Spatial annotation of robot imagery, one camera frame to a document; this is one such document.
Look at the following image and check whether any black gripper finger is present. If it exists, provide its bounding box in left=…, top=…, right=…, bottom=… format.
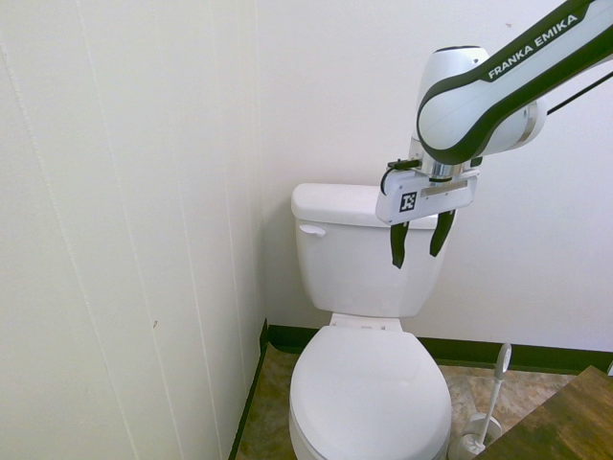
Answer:
left=389, top=219, right=412, bottom=269
left=427, top=208, right=458, bottom=259

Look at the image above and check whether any white gripper body with marker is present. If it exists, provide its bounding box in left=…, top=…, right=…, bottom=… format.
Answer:
left=375, top=169, right=481, bottom=226

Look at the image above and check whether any white toilet tank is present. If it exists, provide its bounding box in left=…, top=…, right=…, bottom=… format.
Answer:
left=293, top=216, right=447, bottom=318

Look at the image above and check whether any white toilet tank lid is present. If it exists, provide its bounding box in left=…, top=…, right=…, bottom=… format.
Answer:
left=290, top=182, right=441, bottom=230

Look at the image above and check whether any white toilet seat lid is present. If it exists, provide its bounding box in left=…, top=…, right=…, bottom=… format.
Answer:
left=288, top=326, right=453, bottom=450

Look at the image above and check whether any white toilet brush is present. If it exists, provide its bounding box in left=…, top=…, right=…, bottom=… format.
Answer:
left=459, top=342, right=513, bottom=455

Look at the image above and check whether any white toilet bowl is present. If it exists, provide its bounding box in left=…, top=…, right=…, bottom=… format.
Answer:
left=287, top=311, right=453, bottom=460

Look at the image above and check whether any white toilet brush holder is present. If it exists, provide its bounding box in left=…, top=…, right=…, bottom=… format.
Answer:
left=447, top=414, right=504, bottom=460

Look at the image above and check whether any black baseboard trim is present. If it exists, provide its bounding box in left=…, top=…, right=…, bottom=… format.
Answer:
left=226, top=315, right=613, bottom=460

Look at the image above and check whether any brown wooden table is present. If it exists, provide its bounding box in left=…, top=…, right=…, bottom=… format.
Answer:
left=469, top=365, right=613, bottom=460

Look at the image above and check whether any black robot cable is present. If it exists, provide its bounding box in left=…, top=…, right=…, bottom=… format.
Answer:
left=543, top=70, right=613, bottom=117

